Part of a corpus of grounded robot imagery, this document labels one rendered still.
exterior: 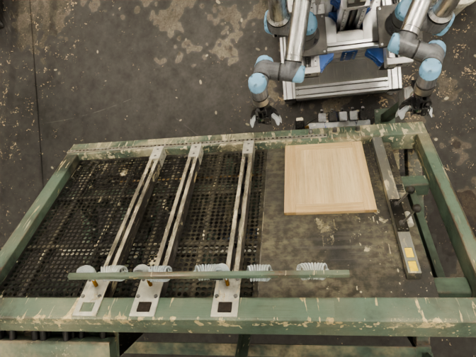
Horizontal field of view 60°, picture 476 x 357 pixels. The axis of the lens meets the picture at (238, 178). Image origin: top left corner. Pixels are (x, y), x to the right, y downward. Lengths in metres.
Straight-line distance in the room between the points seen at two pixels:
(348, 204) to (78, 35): 2.87
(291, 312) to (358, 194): 0.79
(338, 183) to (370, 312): 0.81
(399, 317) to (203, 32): 2.76
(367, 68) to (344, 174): 1.22
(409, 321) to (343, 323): 0.22
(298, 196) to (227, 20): 1.95
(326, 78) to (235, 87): 0.75
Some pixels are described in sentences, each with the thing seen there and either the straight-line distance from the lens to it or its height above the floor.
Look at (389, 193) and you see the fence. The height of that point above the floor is 1.28.
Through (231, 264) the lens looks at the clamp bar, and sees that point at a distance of 1.82.
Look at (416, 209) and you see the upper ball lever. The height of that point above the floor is 1.52.
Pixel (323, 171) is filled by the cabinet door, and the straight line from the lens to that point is 2.27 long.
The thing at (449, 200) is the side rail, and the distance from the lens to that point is 2.12.
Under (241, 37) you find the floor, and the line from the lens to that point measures 3.58.
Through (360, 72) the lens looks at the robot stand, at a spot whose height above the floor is 0.21.
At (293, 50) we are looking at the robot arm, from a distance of 1.84.
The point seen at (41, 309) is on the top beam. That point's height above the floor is 1.84.
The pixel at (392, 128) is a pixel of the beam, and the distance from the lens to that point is 2.55.
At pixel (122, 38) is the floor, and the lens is 3.88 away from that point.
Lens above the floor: 3.36
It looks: 81 degrees down
